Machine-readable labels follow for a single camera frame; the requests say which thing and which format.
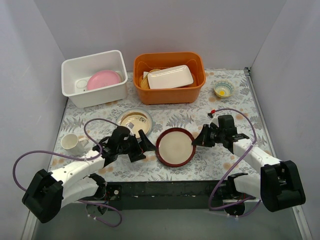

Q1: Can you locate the cream plate with black mark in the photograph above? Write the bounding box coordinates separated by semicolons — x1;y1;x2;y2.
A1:
120;112;151;136

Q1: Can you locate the dark red rimmed plate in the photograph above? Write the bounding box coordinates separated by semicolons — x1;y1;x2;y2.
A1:
155;127;196;168

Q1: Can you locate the pink plate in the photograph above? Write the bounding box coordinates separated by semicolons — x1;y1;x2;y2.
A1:
86;70;121;91

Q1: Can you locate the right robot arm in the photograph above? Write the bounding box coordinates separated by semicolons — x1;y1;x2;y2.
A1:
192;113;306;212

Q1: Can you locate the tan round plate in bin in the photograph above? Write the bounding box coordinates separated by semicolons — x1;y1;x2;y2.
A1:
139;69;160;90

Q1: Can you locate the white plastic bin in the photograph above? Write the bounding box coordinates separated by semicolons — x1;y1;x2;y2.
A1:
61;50;128;108

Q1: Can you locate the orange plastic bin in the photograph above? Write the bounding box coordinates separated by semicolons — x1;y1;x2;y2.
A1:
133;51;206;105

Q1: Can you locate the floral table mat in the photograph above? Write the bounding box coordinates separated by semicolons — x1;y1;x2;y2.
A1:
58;69;274;182

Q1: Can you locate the patterned small bowl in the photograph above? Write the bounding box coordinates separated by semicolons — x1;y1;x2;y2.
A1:
213;80;235;98

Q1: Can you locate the white ceramic mug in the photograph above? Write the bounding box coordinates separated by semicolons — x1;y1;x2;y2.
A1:
60;133;89;156

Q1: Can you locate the white rectangular tray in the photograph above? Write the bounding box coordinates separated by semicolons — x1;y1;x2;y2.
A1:
146;65;194;90

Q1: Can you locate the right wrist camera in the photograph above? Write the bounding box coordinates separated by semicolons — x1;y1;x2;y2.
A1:
207;109;219;127

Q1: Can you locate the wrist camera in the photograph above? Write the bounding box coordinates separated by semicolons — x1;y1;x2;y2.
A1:
126;122;136;136
207;109;219;127

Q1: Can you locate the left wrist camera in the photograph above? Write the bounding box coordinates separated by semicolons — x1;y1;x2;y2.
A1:
126;122;136;136

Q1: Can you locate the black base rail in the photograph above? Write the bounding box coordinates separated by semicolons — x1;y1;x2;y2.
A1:
100;180;218;211

